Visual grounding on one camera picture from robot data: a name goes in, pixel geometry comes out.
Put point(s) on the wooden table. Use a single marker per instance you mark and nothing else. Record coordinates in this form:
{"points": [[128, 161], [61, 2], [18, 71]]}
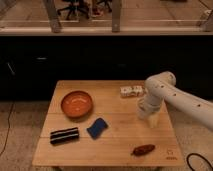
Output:
{"points": [[115, 144]]}

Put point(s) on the blue sponge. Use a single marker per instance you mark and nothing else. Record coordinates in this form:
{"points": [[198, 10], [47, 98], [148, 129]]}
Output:
{"points": [[98, 126]]}

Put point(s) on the long wooden bench shelf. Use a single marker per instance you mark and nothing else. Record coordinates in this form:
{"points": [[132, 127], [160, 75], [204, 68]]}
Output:
{"points": [[103, 27]]}

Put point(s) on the black office chair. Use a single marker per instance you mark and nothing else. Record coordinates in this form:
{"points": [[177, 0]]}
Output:
{"points": [[74, 7]]}

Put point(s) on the black white striped box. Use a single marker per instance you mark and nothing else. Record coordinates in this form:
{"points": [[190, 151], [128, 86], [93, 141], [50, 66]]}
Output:
{"points": [[60, 136]]}

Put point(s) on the white ceramic cup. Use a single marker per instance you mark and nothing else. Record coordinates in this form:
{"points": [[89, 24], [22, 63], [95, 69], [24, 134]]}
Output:
{"points": [[141, 110]]}

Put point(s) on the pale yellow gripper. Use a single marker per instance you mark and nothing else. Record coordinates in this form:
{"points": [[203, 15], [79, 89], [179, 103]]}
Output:
{"points": [[153, 120]]}

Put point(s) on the orange bowl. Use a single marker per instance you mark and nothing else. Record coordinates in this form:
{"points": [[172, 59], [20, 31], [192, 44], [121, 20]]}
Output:
{"points": [[76, 104]]}

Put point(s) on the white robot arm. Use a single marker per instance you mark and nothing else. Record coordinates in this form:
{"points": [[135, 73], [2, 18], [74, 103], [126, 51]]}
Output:
{"points": [[161, 87]]}

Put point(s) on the brown sausage toy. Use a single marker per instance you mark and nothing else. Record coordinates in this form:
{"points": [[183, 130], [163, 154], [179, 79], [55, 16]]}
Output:
{"points": [[143, 150]]}

